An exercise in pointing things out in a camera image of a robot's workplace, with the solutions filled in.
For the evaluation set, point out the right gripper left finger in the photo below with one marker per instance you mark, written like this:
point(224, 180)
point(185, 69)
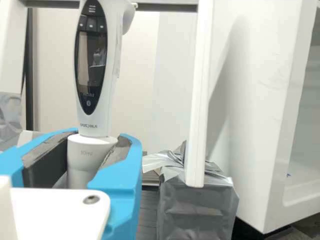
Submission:
point(15, 160)

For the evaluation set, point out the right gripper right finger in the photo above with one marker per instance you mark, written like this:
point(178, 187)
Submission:
point(125, 190)

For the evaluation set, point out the pipette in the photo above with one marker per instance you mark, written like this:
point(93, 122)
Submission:
point(110, 105)

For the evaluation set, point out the white incubator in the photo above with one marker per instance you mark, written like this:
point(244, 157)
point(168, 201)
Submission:
point(262, 100)

